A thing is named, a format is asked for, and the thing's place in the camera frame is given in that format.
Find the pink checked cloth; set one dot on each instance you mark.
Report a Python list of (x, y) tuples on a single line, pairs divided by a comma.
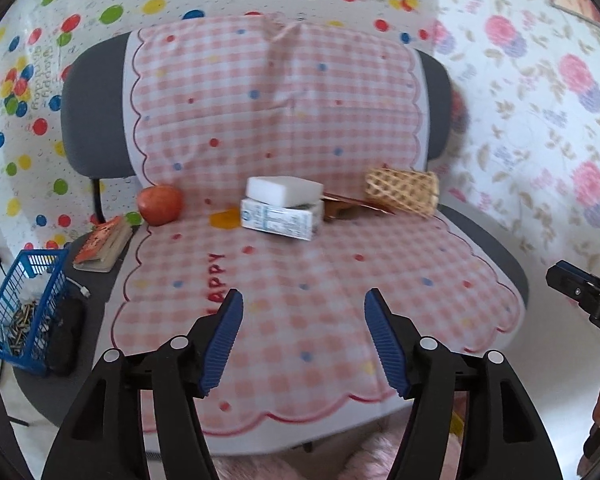
[(280, 135)]

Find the red apple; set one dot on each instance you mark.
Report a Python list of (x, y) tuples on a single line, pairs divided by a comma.
[(160, 206)]

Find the pile of sunflower seed shells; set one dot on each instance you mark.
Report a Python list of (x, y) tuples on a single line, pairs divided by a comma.
[(17, 327)]

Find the brown foil wrapper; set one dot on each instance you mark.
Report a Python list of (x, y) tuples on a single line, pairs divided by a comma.
[(350, 207)]

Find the white milk carton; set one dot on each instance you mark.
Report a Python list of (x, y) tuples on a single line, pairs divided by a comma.
[(275, 220)]

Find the blue plastic basket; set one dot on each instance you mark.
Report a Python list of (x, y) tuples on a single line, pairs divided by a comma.
[(10, 355)]

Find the floral print sheet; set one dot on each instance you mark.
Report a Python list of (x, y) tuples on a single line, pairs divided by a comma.
[(530, 135)]

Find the orange peel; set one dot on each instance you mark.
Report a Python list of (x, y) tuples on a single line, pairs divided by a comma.
[(225, 219)]

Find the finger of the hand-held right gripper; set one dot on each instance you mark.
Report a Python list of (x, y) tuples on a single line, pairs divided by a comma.
[(577, 287)]

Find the grey padded chair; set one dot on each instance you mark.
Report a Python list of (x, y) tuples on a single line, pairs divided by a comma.
[(87, 110)]

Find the black pouch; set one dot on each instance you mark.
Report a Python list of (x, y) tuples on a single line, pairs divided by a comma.
[(65, 335)]

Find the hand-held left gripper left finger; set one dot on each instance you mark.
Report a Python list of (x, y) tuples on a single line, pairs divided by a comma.
[(222, 340)]

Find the white crumpled tissue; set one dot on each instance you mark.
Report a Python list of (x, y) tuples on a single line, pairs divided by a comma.
[(32, 292)]

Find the white foam block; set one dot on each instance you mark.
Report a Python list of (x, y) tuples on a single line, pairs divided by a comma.
[(282, 190)]

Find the orange cover book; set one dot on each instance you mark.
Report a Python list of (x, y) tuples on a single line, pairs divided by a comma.
[(102, 242)]

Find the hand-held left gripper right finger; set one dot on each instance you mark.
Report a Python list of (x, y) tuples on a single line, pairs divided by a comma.
[(387, 340)]

